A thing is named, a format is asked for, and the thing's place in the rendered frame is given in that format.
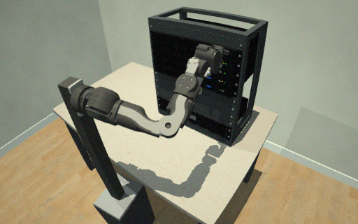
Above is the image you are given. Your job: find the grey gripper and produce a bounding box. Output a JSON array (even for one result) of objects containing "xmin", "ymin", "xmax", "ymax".
[{"xmin": 194, "ymin": 44, "xmax": 229, "ymax": 74}]

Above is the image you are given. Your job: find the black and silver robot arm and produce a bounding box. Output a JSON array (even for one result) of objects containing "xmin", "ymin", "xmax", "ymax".
[{"xmin": 68, "ymin": 57, "xmax": 211, "ymax": 139}]

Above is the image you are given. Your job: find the black server rack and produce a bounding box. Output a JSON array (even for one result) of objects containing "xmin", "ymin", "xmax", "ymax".
[{"xmin": 148, "ymin": 7, "xmax": 269, "ymax": 147}]

